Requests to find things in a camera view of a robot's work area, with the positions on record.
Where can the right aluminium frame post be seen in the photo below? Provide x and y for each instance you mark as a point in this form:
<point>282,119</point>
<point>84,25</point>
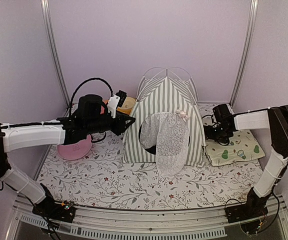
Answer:
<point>245,52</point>

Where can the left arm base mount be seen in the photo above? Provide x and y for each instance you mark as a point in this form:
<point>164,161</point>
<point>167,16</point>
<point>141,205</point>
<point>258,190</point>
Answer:
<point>52,209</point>

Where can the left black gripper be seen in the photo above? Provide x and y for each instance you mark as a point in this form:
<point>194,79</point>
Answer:
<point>120,127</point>

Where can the left aluminium frame post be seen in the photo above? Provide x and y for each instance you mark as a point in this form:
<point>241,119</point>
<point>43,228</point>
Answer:
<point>52,44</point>

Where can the pink bowl in feeder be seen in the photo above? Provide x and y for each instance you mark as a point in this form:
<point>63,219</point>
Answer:
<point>104,110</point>

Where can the cream bowl in feeder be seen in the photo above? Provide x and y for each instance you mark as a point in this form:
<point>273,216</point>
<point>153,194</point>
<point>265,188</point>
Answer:
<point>127,104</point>

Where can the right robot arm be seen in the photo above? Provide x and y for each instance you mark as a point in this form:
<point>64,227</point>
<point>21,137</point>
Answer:
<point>275,119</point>

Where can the avocado print cushion mat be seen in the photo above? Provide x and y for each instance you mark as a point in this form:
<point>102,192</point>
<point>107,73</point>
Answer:
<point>242,147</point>

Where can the pink round plate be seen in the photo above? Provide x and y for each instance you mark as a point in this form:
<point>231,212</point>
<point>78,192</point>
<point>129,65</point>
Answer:
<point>75,151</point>

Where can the yellow double pet feeder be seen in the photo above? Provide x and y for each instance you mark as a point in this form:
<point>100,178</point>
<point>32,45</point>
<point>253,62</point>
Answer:
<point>127,112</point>

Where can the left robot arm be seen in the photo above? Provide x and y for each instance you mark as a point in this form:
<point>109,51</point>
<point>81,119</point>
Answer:
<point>19,136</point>

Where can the aluminium frame post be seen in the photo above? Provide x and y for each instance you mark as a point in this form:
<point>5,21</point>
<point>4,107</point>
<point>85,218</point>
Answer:
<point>245,52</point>
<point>52,44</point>

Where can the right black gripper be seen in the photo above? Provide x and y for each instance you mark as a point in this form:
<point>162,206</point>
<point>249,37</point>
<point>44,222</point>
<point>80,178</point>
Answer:
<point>208,128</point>

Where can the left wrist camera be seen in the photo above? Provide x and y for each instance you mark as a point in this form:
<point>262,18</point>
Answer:
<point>116,101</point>

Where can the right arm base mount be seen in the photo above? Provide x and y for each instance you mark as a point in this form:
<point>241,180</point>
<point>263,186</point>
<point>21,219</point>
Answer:
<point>253,211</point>

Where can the floral table cloth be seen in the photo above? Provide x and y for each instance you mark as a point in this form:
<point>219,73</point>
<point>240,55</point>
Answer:
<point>100,179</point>

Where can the striped fabric pet tent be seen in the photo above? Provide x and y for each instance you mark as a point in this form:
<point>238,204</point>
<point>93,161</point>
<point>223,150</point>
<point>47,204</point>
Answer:
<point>168,128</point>

